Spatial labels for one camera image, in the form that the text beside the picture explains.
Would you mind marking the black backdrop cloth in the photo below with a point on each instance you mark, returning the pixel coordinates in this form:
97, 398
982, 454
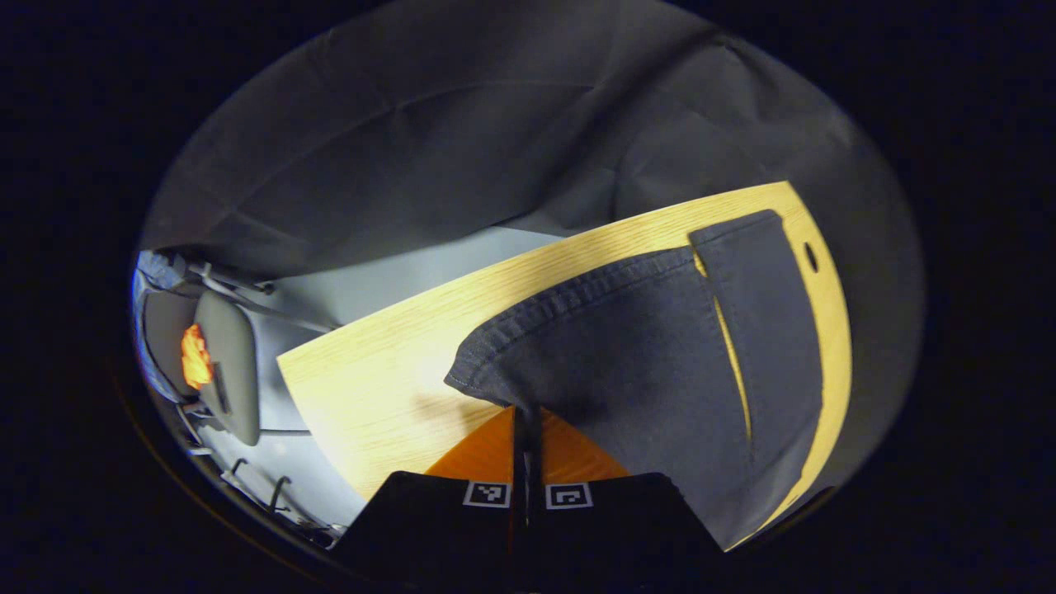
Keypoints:
462, 124

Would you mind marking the grey metal stand frame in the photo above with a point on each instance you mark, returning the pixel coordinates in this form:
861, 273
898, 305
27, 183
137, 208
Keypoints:
264, 308

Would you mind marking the dark grey jeans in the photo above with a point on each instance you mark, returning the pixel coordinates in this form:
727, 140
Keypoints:
643, 355

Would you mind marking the orange crumpled object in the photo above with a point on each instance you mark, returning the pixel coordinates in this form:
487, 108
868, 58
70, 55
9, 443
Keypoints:
196, 356

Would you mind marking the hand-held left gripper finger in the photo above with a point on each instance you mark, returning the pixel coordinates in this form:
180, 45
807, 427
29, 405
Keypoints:
534, 470
518, 470

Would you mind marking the grey office chair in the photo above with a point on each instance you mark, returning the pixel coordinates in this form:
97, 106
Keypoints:
231, 371

